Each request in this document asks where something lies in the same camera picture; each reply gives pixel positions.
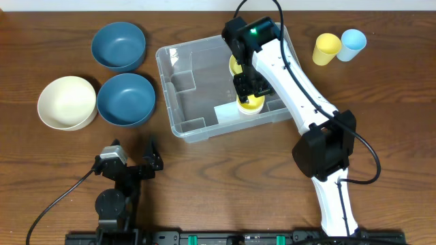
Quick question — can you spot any clear plastic storage container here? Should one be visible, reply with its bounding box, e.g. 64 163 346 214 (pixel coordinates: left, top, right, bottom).
155 35 292 143

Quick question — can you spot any large cream bowl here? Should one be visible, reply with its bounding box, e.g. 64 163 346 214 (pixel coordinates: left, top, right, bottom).
37 76 97 131

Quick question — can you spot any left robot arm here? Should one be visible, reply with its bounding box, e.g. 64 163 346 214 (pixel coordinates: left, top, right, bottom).
92 138 164 245

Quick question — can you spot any yellow cup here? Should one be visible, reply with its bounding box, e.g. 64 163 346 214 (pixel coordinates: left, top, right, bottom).
312 33 342 66
236 95 265 109

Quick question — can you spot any small yellow bowl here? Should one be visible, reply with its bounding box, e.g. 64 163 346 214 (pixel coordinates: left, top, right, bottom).
229 55 243 76

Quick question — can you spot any cream cup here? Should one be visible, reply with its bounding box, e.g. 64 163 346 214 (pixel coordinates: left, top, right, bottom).
237 103 263 116

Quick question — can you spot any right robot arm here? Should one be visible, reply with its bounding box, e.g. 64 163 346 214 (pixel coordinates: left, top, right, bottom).
221 17 358 236

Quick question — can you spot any blue bowl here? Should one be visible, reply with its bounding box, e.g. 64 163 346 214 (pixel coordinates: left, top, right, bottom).
91 22 146 73
96 73 156 127

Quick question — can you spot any black cable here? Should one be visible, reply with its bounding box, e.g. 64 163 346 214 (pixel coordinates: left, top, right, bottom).
233 0 382 239
25 168 97 245

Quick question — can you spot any left black cable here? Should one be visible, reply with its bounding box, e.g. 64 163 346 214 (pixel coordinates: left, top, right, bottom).
25 168 97 245

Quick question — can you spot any right black cable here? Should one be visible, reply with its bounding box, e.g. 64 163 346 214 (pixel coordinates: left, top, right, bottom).
233 0 382 239

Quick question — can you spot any light blue cup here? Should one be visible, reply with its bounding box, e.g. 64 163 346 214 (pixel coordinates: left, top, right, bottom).
337 29 367 62

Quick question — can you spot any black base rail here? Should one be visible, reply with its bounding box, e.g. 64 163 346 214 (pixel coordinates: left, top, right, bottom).
65 229 407 245

